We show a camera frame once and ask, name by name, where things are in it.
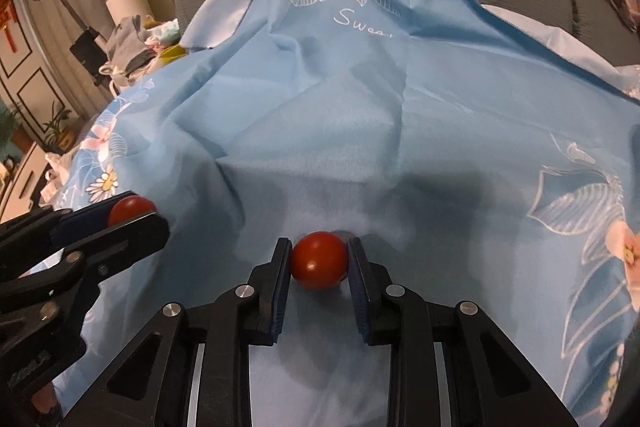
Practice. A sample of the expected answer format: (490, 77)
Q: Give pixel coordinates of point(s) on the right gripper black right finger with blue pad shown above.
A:
(489, 381)

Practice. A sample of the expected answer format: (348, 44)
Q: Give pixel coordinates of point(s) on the red chinese knot decoration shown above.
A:
(7, 17)

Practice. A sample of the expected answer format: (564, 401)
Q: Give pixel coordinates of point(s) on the blue floral cloth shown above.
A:
(477, 153)

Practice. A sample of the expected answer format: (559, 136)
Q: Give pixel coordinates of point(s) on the red tomato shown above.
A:
(319, 261)
(129, 208)

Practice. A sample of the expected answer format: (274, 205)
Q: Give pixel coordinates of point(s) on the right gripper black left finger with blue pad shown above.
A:
(192, 363)

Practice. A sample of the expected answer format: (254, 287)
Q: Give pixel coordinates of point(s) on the person's hand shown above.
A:
(45, 400)

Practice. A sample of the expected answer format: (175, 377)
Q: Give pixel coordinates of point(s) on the clutter pile of cloths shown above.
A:
(137, 47)

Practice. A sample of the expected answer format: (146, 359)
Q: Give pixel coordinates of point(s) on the red tomato back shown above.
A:
(319, 261)

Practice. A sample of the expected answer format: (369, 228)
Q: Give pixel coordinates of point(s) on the white paper roll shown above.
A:
(120, 9)

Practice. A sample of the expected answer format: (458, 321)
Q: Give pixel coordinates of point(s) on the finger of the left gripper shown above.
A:
(112, 250)
(45, 230)

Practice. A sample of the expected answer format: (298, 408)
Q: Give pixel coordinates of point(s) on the potted plant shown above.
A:
(55, 127)

